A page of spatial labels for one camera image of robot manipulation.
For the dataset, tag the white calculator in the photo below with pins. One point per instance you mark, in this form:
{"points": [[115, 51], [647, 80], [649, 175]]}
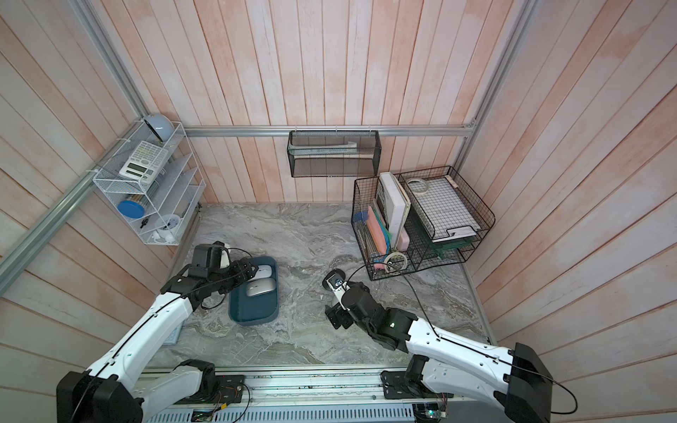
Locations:
{"points": [[144, 163]]}

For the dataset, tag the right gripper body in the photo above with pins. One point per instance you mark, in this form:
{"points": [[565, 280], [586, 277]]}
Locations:
{"points": [[364, 326]]}

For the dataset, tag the teal storage box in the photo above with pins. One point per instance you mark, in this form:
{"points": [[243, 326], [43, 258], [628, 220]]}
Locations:
{"points": [[257, 301]]}

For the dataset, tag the tape roll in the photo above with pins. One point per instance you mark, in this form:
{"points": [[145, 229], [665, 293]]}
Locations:
{"points": [[395, 262]]}

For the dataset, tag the blue lid container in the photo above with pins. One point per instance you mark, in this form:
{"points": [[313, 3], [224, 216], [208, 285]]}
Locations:
{"points": [[131, 209]]}

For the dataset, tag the yellow calculator on table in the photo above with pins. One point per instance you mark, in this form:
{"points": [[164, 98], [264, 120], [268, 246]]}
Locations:
{"points": [[173, 337]]}

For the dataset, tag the pink folder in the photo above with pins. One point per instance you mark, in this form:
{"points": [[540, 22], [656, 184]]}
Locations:
{"points": [[377, 232]]}

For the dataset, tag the white book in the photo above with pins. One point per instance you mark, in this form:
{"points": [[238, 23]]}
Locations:
{"points": [[394, 206]]}

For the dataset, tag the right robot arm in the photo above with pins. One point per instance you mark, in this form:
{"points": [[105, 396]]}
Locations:
{"points": [[514, 380]]}

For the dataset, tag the black wire tray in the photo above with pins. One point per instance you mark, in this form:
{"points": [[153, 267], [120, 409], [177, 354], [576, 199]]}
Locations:
{"points": [[477, 207]]}

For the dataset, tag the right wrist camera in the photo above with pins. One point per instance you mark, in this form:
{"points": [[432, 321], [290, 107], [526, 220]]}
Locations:
{"points": [[339, 292]]}

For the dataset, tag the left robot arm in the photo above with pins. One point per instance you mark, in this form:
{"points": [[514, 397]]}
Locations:
{"points": [[107, 392]]}

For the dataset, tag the white computer mouse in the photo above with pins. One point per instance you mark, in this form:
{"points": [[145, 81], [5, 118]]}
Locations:
{"points": [[263, 271]]}

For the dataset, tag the grid notepad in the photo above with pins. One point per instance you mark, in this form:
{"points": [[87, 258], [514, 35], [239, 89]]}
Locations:
{"points": [[441, 210]]}

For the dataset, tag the white wire wall shelf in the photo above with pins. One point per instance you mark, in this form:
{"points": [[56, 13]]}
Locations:
{"points": [[176, 190]]}

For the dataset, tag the silver mouse front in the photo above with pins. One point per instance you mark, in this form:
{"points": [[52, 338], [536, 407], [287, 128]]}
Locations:
{"points": [[259, 287]]}

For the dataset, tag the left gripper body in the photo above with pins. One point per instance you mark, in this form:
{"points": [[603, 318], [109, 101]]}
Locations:
{"points": [[224, 278]]}

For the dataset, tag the black mesh wall basket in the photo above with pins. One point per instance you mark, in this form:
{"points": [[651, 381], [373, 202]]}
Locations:
{"points": [[333, 153]]}

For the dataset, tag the white tape dispenser cup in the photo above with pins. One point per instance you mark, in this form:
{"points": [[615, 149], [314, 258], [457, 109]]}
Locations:
{"points": [[166, 226]]}

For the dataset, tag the black wire file organizer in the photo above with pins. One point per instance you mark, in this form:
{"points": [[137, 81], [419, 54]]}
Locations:
{"points": [[365, 195]]}

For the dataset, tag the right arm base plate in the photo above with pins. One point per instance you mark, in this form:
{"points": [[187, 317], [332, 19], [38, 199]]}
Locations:
{"points": [[397, 386]]}

